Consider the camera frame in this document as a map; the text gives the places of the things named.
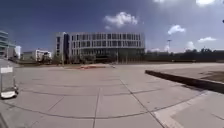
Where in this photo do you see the row of trees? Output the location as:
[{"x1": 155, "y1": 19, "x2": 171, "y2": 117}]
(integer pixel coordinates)
[{"x1": 145, "y1": 48, "x2": 224, "y2": 63}]

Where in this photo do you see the pole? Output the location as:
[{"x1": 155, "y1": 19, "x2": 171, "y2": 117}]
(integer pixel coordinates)
[{"x1": 166, "y1": 39, "x2": 173, "y2": 54}]

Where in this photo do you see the raised pale ground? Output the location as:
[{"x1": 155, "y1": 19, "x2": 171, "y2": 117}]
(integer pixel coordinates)
[{"x1": 145, "y1": 62, "x2": 224, "y2": 84}]

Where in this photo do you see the low white building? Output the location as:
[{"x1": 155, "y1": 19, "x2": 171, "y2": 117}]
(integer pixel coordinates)
[{"x1": 22, "y1": 49, "x2": 53, "y2": 62}]

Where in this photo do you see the green glass building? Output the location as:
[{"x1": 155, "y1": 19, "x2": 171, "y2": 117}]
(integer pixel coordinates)
[{"x1": 0, "y1": 30, "x2": 17, "y2": 60}]

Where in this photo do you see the red flower bed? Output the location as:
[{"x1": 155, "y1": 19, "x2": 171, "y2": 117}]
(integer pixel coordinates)
[{"x1": 79, "y1": 63, "x2": 116, "y2": 70}]

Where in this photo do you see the large grey glass building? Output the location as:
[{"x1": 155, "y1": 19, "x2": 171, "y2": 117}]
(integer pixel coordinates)
[{"x1": 54, "y1": 31, "x2": 146, "y2": 64}]

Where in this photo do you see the low dark kerb wall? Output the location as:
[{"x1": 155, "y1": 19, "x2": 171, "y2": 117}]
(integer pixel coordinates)
[{"x1": 144, "y1": 69, "x2": 224, "y2": 95}]

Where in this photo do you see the grey paved plaza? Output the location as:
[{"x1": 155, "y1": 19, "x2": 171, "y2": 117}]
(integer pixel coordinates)
[{"x1": 0, "y1": 61, "x2": 224, "y2": 128}]

